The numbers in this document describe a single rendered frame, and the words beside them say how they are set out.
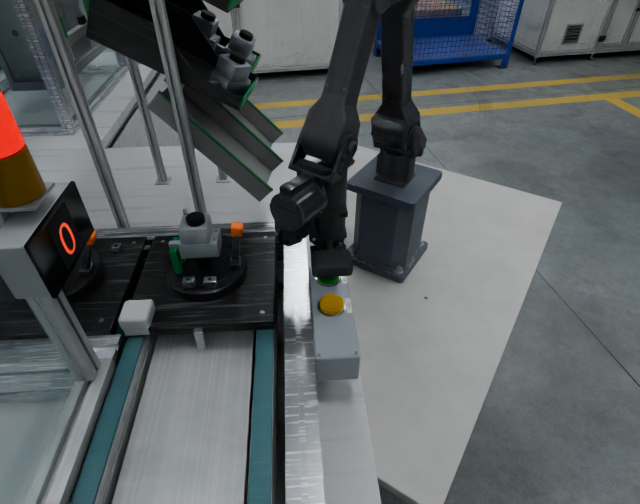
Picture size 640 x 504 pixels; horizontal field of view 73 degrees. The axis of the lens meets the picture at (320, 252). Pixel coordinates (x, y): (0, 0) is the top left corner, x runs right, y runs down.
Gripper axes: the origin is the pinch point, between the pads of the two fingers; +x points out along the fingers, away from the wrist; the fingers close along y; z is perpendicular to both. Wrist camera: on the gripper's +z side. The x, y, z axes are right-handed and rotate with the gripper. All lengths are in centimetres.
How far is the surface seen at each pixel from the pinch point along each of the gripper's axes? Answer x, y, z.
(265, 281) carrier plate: 3.8, 1.1, 11.0
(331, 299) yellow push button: 3.6, 6.5, -0.2
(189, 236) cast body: -6.4, 0.6, 22.2
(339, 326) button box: 4.8, 11.4, -1.0
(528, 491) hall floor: 101, 3, -66
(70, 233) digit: -19.5, 16.3, 30.4
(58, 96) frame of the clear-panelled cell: 2, -87, 79
